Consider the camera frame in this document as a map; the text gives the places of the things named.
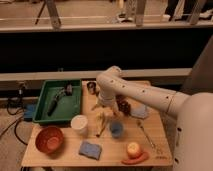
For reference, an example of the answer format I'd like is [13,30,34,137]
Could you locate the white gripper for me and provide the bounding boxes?
[91,98,120,117]

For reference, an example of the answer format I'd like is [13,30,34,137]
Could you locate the yellow banana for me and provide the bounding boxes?
[96,112,109,137]

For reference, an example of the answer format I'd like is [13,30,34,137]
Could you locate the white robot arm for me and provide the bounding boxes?
[96,66,213,171]

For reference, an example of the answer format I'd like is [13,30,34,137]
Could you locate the blue plastic cup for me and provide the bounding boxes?
[109,121,123,138]

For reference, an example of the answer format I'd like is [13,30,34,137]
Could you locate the small metal cup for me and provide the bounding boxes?
[87,81,97,95]

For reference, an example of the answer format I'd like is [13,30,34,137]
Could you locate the white plastic cup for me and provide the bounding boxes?
[71,115,88,136]

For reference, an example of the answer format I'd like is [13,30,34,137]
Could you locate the bunch of dark grapes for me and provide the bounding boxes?
[116,96,131,116]

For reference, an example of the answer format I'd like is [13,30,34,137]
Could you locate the wooden table board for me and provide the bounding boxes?
[21,81,172,167]

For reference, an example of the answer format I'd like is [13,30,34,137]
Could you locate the grey blue cloth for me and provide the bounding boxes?
[131,104,149,119]

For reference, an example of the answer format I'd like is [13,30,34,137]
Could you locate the metal fork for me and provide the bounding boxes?
[136,120,156,149]

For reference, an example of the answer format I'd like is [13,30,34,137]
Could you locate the blue sponge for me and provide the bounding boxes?
[79,141,102,160]

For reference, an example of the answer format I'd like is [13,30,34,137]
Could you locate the green plastic tray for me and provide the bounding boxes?
[33,79,82,125]

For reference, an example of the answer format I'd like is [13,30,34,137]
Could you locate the yellow red apple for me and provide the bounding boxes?
[127,142,141,158]

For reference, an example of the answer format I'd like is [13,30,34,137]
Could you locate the red orange bowl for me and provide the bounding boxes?
[35,126,64,154]

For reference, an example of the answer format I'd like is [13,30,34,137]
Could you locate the blue box on floor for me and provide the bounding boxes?
[24,104,36,121]

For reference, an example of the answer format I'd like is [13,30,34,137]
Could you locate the black handled brush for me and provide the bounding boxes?
[47,84,72,116]

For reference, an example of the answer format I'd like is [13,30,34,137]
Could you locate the black cables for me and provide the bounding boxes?
[0,81,29,146]

